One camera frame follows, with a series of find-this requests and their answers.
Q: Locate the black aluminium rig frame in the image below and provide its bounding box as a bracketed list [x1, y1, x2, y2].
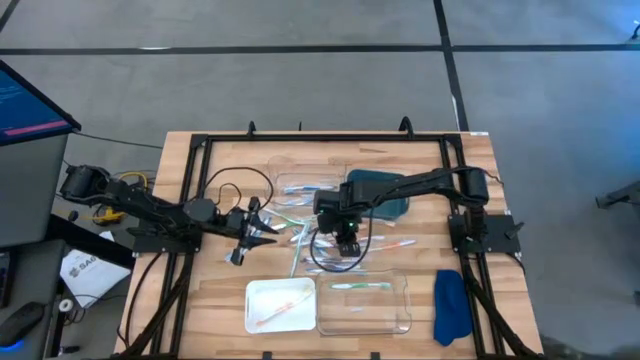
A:
[113, 117, 549, 360]

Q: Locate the white plastic bin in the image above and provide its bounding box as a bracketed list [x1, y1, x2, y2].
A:
[243, 276, 318, 336]

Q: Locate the blue cloth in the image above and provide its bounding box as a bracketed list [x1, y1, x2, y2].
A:
[432, 269, 474, 348]

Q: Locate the green white toothbrush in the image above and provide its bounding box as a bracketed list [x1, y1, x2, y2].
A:
[328, 281, 394, 292]
[288, 222, 312, 279]

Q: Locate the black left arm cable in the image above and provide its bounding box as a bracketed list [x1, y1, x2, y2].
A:
[202, 166, 275, 216]

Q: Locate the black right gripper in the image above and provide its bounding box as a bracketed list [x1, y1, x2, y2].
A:
[313, 186, 362, 259]

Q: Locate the yellow cable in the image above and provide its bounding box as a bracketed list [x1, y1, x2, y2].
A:
[92, 170, 149, 225]

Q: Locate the teal plastic bin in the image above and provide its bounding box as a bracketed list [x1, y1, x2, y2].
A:
[346, 168, 411, 221]

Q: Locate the clear plastic bin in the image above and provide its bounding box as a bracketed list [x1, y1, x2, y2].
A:
[264, 155, 347, 214]
[315, 269, 413, 338]

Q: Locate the white printed paper bag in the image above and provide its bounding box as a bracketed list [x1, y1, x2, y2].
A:
[59, 248, 133, 310]

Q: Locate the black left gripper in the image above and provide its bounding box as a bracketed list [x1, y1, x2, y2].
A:
[218, 196, 281, 266]

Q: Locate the black monitor cable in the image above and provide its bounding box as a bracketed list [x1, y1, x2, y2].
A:
[72, 130, 165, 151]

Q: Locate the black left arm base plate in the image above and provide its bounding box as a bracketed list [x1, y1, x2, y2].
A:
[126, 209, 205, 255]

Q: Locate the monitor with blue screen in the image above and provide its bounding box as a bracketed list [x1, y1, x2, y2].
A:
[0, 58, 82, 147]

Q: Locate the black computer mouse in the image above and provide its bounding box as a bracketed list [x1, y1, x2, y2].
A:
[0, 301, 46, 351]

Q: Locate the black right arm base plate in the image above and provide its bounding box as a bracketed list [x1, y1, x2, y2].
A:
[448, 213, 522, 255]

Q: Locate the grey stand leg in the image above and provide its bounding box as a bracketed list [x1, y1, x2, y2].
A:
[597, 180, 640, 210]

